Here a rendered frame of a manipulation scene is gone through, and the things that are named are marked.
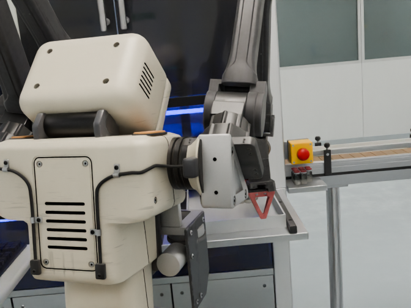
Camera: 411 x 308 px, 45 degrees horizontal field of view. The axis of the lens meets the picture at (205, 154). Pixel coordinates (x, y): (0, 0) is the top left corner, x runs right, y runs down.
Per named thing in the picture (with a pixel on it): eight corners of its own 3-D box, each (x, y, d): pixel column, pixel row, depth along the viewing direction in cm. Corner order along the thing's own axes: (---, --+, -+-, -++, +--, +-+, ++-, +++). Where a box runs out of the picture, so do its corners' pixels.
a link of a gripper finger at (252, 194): (273, 214, 134) (270, 179, 134) (277, 219, 127) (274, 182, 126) (248, 217, 134) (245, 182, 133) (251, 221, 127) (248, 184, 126)
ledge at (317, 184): (281, 183, 179) (281, 177, 178) (317, 179, 179) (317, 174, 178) (288, 194, 165) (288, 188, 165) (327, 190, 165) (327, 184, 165)
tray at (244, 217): (188, 198, 163) (186, 188, 162) (266, 190, 163) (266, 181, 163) (187, 236, 130) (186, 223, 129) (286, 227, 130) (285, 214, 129)
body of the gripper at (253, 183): (270, 184, 134) (267, 157, 134) (275, 188, 124) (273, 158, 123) (246, 187, 134) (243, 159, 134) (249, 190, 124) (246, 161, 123)
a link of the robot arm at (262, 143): (243, 137, 126) (265, 135, 125) (246, 137, 133) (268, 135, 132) (245, 165, 126) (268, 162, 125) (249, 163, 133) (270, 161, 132)
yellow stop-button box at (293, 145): (287, 160, 169) (286, 139, 168) (309, 158, 169) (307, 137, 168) (292, 165, 162) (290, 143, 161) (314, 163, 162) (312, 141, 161)
